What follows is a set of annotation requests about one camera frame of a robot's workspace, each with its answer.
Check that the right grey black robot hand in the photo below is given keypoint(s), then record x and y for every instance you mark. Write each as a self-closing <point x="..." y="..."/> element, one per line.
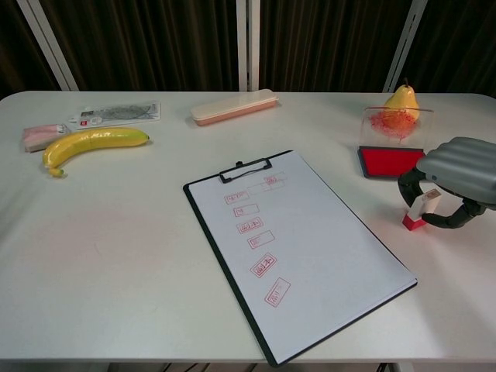
<point x="461" y="166"/>

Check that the white red rectangular stamp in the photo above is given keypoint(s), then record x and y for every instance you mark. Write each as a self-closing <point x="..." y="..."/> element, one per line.
<point x="418" y="207"/>

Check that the red ink pad clear lid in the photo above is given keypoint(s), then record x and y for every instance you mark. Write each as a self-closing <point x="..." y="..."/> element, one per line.
<point x="387" y="160"/>

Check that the yellow pear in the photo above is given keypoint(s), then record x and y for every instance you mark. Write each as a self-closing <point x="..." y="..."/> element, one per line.
<point x="405" y="98"/>

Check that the cream pink pencil case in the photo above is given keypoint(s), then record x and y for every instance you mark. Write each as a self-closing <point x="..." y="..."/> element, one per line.
<point x="232" y="108"/>

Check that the black clipboard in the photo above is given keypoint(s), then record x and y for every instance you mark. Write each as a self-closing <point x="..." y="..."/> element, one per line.
<point x="224" y="176"/>

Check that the dark pleated curtain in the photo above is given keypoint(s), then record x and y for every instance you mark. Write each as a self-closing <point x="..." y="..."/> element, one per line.
<point x="155" y="38"/>

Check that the clear printed plastic packet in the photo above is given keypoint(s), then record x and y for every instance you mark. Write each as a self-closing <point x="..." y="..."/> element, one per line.
<point x="116" y="113"/>

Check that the yellow banana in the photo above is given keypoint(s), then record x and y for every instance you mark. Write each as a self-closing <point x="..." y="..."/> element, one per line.
<point x="93" y="143"/>

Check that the pink wrapped tissue pack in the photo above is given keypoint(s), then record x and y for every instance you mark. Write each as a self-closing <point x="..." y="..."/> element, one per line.
<point x="36" y="135"/>

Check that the white slanted frame post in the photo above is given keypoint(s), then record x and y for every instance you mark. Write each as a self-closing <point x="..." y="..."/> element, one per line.
<point x="405" y="42"/>
<point x="46" y="42"/>

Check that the white upright frame post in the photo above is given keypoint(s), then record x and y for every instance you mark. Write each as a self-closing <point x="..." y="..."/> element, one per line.
<point x="248" y="42"/>

